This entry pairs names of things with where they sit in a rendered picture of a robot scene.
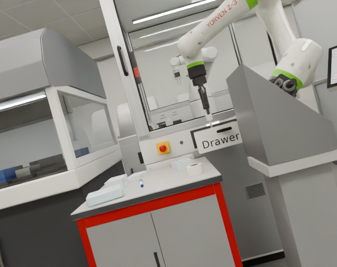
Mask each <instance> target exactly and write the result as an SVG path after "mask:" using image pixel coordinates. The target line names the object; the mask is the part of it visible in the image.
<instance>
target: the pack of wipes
mask: <svg viewBox="0 0 337 267"><path fill-rule="evenodd" d="M122 196H123V189H122V186H121V185H120V184H118V185H114V186H110V187H108V188H105V189H101V190H98V191H95V192H92V193H89V194H88V195H87V197H86V202H87V205H88V207H92V206H95V205H98V204H101V203H104V202H108V201H111V200H114V199H117V198H120V197H122Z"/></svg>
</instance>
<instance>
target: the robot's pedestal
mask: <svg viewBox="0 0 337 267"><path fill-rule="evenodd" d="M336 160H337V149H335V150H331V151H328V152H324V153H320V154H316V155H312V156H308V157H304V158H300V159H296V160H293V161H289V162H285V163H281V164H277V165H273V166H268V165H266V164H264V163H262V162H260V161H258V160H256V159H255V158H253V157H248V162H249V165H250V166H251V167H253V168H255V169H257V170H258V171H260V172H261V173H263V175H264V178H265V183H266V186H267V190H268V194H269V198H270V202H271V206H272V209H273V212H274V216H275V220H276V224H277V228H278V232H279V236H280V240H281V243H282V246H283V250H284V254H285V258H286V262H287V265H288V267H337V187H336V183H335V179H334V175H333V171H332V168H331V163H330V162H332V161H336Z"/></svg>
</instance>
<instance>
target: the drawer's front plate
mask: <svg viewBox="0 0 337 267"><path fill-rule="evenodd" d="M227 127H232V129H231V130H227V131H224V132H220V133H217V130H220V129H223V128H227ZM237 134H239V135H237ZM232 135H233V136H234V137H235V138H232V139H231V140H235V141H230V136H232ZM236 135H237V137H238V140H237V138H236ZM194 137H195V140H196V144H197V148H198V152H199V153H200V154H202V153H206V152H210V151H213V150H217V149H220V148H224V147H228V146H232V145H236V144H240V143H242V138H241V134H240V131H239V126H238V123H237V121H235V122H231V123H227V124H224V125H221V126H217V127H213V128H209V129H206V130H202V131H198V132H195V133H194ZM224 138H225V139H226V141H227V142H226V141H225V139H224ZM217 139H218V140H219V141H220V144H219V145H216V144H215V143H216V142H217V141H218V140H217ZM221 139H222V140H223V142H224V143H223V142H222V141H221ZM215 140H216V141H215ZM202 141H208V142H209V147H208V148H205V149H204V147H207V146H208V143H207V142H203V143H204V147H203V143H202ZM211 141H213V142H212V145H211ZM212 146H213V147H212Z"/></svg>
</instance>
